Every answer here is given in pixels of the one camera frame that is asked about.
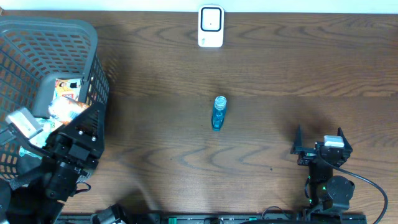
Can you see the grey plastic shopping basket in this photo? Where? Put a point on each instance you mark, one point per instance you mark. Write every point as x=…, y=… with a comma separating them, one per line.
x=36, y=51

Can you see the blue liquid bottle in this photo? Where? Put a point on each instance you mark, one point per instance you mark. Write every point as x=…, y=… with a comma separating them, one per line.
x=219, y=112

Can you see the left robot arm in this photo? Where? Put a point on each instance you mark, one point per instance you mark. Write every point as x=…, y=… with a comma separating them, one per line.
x=38, y=195

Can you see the yellow snack package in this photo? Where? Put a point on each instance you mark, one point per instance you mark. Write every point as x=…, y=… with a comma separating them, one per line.
x=69, y=88

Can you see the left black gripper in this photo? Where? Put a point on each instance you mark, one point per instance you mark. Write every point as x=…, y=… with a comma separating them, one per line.
x=84, y=150

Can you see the orange tissue pack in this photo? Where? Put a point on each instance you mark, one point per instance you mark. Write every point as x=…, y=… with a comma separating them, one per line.
x=66, y=109

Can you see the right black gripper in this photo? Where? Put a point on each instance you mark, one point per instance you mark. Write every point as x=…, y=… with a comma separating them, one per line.
x=308, y=155

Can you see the white barcode scanner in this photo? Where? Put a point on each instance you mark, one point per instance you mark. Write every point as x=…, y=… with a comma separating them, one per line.
x=210, y=26

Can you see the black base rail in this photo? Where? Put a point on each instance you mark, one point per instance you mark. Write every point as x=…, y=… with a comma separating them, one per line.
x=155, y=218

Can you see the teal wet wipes pack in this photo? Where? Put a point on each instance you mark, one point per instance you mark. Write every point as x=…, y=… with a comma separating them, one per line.
x=48, y=126

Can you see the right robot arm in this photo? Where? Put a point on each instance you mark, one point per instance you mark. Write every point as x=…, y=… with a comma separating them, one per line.
x=328, y=194

